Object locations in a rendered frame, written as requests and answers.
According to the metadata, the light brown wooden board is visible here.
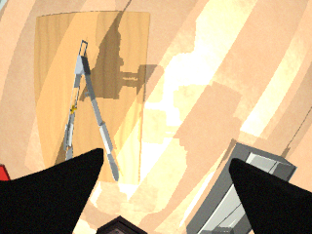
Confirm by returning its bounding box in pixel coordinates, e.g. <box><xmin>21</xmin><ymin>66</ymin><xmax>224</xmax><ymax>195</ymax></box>
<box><xmin>34</xmin><ymin>11</ymin><xmax>151</xmax><ymax>186</ymax></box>

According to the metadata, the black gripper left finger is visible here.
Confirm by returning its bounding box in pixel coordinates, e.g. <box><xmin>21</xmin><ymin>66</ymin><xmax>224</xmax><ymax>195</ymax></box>
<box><xmin>0</xmin><ymin>148</ymin><xmax>105</xmax><ymax>234</ymax></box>

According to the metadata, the red spatula with wooden handle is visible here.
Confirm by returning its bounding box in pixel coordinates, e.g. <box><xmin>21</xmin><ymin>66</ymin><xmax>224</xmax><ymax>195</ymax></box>
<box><xmin>0</xmin><ymin>165</ymin><xmax>11</xmax><ymax>180</ymax></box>

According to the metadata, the grey metal roasting tin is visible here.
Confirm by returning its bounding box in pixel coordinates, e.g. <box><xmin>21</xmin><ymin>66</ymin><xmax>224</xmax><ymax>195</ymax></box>
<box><xmin>186</xmin><ymin>141</ymin><xmax>299</xmax><ymax>234</ymax></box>

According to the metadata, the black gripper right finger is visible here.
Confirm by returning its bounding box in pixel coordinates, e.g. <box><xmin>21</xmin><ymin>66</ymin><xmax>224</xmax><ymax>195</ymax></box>
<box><xmin>229</xmin><ymin>159</ymin><xmax>312</xmax><ymax>234</ymax></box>

